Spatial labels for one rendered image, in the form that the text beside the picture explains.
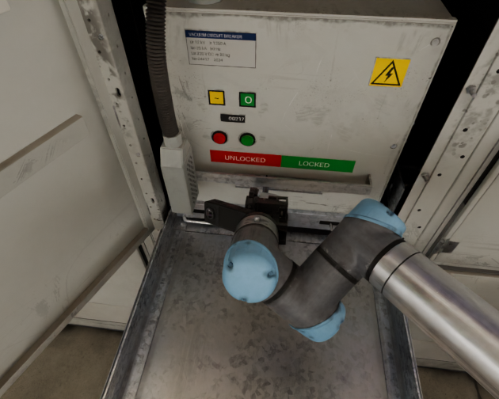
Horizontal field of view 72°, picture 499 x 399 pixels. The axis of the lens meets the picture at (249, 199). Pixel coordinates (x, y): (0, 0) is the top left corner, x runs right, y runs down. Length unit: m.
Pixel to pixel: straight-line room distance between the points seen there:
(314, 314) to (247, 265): 0.12
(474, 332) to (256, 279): 0.25
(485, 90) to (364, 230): 0.32
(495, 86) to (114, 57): 0.62
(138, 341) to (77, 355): 1.03
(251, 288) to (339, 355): 0.39
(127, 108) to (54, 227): 0.27
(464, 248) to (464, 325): 0.53
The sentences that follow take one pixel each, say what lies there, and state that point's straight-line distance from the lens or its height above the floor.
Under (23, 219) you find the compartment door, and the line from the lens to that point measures 0.73.
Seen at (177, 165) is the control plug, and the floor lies 1.15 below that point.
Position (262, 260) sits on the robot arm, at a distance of 0.45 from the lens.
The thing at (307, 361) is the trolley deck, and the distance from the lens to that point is 0.79.
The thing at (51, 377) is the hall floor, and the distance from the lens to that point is 1.86.
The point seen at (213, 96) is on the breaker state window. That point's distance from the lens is 0.70.
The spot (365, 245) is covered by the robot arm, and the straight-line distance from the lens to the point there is 0.49.
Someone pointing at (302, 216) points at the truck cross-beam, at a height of 0.91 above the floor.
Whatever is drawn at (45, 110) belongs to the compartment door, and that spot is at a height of 1.27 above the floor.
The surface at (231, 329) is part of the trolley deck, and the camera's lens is 0.81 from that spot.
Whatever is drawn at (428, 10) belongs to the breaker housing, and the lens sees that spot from 0.69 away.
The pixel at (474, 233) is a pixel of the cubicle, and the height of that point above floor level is 0.97.
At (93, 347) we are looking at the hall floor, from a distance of 1.83.
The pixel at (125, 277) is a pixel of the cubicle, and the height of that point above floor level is 0.57.
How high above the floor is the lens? 1.60
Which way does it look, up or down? 48 degrees down
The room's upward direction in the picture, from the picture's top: straight up
